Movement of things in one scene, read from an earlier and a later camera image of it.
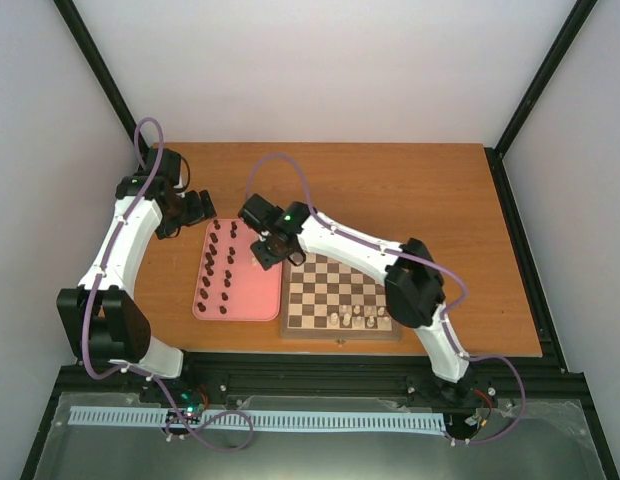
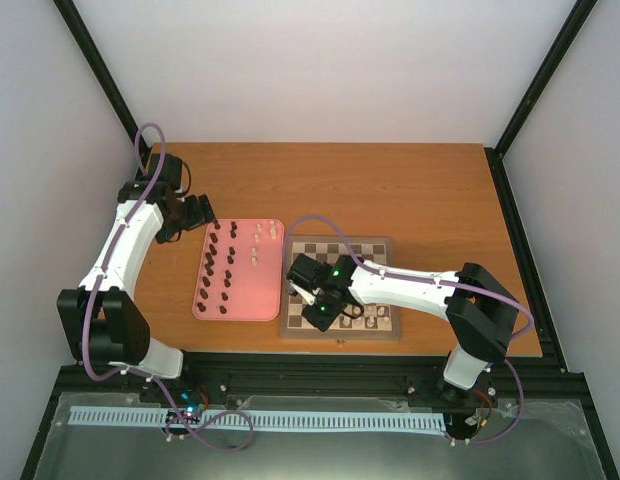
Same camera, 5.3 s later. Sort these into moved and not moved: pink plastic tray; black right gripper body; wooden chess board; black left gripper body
Moved: black right gripper body
Not moved: pink plastic tray; black left gripper body; wooden chess board
